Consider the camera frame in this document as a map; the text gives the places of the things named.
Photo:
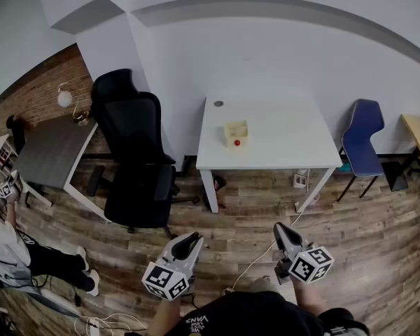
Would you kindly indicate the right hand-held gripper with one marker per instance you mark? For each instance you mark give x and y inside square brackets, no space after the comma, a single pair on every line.
[309,266]

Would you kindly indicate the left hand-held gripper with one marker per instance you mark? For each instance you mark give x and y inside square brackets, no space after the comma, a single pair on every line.
[166,280]

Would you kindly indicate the small yellow wooden box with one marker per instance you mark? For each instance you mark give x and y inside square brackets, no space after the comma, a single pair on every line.
[235,133]

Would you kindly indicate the person's left forearm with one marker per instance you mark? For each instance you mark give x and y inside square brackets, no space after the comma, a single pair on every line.
[164,317]

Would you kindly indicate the person's right forearm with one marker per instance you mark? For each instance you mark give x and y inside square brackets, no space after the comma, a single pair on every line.
[309,297]

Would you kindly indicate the person's grey shoe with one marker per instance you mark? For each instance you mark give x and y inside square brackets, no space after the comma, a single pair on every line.
[262,285]

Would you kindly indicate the white socket box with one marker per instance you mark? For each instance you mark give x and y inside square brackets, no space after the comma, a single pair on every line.
[300,181]

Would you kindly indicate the person's dark printed shirt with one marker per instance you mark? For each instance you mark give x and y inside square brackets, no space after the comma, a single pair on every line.
[252,313]

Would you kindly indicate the teal bag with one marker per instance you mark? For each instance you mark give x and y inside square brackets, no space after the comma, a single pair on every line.
[344,168]

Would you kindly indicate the white table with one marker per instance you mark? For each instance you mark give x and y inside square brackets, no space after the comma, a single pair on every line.
[280,142]

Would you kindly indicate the white power strip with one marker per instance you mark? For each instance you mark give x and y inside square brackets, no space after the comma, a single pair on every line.
[92,325]

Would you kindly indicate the black box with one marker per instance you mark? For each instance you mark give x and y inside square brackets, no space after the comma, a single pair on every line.
[395,177]

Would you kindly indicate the blue chair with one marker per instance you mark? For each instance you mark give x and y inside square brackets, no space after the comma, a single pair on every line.
[362,135]

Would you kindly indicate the grey desk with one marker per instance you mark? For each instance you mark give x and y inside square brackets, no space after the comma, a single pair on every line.
[52,152]

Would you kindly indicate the white globe desk lamp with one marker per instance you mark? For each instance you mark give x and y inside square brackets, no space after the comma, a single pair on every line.
[64,98]

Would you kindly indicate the small black chair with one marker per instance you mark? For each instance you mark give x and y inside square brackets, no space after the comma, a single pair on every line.
[18,133]

